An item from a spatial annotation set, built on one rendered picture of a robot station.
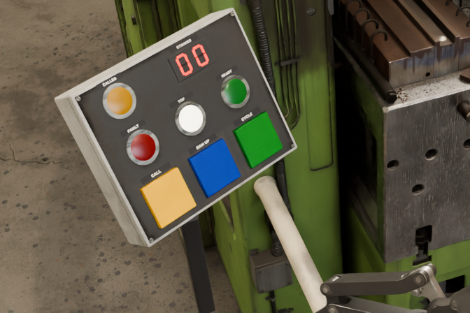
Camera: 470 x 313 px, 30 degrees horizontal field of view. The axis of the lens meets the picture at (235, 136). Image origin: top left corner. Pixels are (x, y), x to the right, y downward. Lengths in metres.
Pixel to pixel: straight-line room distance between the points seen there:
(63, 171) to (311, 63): 1.49
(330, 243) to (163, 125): 0.88
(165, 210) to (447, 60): 0.69
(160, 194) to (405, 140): 0.59
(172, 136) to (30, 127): 1.99
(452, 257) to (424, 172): 0.31
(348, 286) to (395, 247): 1.27
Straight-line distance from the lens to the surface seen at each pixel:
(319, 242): 2.22
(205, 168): 1.48
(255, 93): 1.54
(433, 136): 1.84
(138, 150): 1.43
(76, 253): 2.85
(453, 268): 2.17
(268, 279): 2.16
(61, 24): 3.99
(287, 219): 1.91
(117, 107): 1.41
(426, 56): 1.79
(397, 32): 1.83
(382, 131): 1.78
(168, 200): 1.45
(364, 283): 0.74
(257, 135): 1.53
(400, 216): 1.95
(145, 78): 1.44
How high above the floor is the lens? 1.98
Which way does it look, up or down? 39 degrees down
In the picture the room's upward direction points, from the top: 8 degrees counter-clockwise
